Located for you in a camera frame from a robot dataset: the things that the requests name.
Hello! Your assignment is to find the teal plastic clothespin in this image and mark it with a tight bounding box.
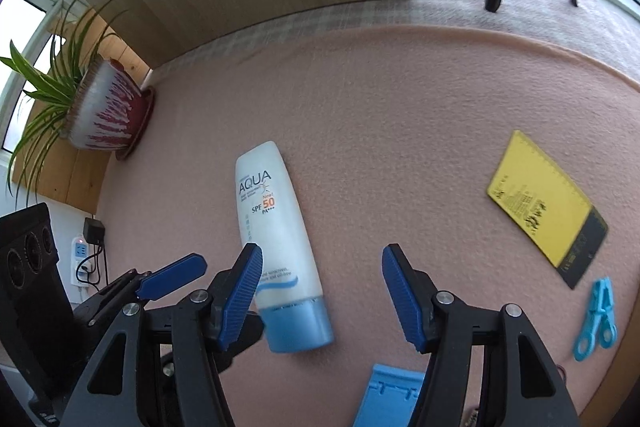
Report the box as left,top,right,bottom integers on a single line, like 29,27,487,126
573,277,617,362

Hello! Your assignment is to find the green spider plant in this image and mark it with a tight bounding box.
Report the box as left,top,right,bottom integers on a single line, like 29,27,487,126
1,0,116,199

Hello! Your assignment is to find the white wall power strip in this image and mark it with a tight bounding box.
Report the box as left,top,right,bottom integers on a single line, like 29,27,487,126
70,236,103,289

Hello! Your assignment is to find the black plug adapter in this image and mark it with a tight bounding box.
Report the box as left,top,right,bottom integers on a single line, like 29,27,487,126
82,218,105,246

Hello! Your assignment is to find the yellow black card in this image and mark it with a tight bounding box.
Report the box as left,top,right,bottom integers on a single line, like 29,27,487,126
486,130,608,289

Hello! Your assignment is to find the red white flower pot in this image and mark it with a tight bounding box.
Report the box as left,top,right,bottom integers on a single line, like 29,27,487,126
62,55,155,160

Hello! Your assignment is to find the white sunscreen bottle blue cap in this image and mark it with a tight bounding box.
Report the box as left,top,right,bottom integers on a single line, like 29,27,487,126
235,141,334,353

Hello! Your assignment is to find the blue plastic holder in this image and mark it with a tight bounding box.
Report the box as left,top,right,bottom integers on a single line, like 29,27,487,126
352,364,425,427

